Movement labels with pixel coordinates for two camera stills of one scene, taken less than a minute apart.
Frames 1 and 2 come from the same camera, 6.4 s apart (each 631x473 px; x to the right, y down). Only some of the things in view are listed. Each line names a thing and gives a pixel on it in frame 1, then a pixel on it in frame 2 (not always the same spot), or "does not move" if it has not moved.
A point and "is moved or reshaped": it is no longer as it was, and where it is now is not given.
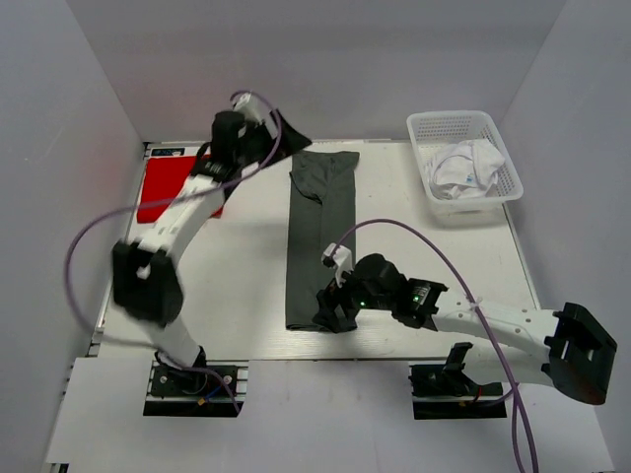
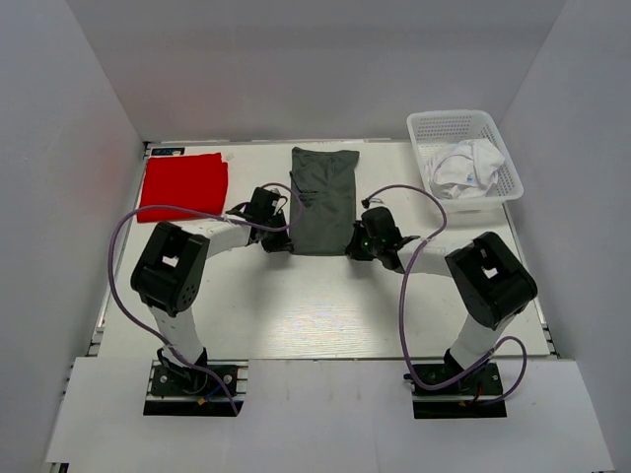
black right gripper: (339, 303) -> (357, 244)
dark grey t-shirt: (321, 207) is moved or reshaped
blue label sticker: (168, 151) does not move
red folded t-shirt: (164, 179) does not move
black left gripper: (271, 139) -> (278, 236)
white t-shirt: (464, 169) does not move
